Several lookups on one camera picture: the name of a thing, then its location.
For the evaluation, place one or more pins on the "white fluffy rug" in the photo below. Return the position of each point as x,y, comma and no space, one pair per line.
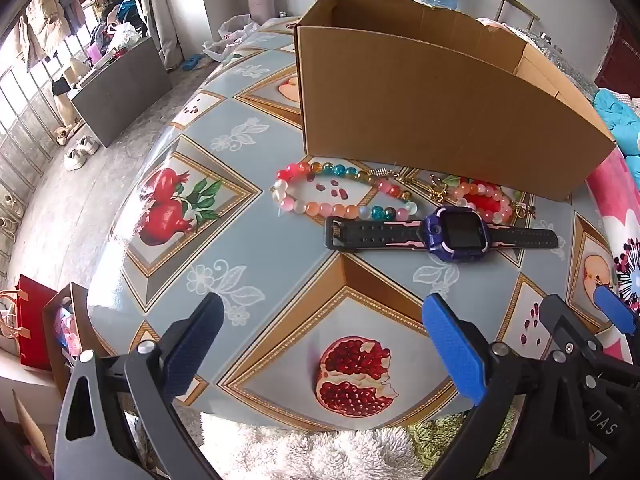
300,450

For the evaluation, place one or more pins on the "pink floral blanket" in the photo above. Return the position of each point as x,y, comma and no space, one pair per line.
612,195

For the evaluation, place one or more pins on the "grey curtain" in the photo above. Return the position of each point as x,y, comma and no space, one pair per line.
170,5

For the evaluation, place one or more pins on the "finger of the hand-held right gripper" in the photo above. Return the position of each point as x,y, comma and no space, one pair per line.
614,310
567,327

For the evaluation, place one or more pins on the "white shoe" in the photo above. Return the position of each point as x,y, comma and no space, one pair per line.
76,160
87,145

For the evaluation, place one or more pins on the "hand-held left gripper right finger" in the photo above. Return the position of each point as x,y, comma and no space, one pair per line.
452,345

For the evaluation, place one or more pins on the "dark red door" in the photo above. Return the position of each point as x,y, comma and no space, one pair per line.
622,60

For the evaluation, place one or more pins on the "blue slipper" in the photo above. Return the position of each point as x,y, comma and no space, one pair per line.
191,62

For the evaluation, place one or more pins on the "white plastic bag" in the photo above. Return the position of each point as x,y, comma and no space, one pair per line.
230,35

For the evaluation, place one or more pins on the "red paper bag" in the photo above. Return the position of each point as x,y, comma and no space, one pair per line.
37,325

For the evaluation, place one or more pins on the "blue padded jacket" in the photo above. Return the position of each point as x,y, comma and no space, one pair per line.
620,115

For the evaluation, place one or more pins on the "wooden chair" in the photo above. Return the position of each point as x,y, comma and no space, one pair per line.
520,10

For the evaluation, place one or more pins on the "row of hanging clothes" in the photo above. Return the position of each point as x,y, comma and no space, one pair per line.
50,5

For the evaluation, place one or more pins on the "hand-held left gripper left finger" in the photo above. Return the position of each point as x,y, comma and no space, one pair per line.
192,345

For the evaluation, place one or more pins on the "brown cardboard box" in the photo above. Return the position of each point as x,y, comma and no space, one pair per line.
425,110

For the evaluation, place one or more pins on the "silver glitter cloth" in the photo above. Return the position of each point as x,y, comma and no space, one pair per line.
560,55

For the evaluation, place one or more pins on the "purple black smartwatch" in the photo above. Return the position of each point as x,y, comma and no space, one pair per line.
460,232

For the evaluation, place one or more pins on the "brown box with pink contents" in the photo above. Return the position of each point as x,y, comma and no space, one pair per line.
75,320

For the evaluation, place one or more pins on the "pile of clothes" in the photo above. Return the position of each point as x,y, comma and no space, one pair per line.
120,20

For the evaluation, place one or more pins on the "grey cabinet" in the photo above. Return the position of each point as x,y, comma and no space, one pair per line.
125,95

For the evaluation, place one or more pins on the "green fluffy rug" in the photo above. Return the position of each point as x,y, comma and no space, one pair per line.
440,440

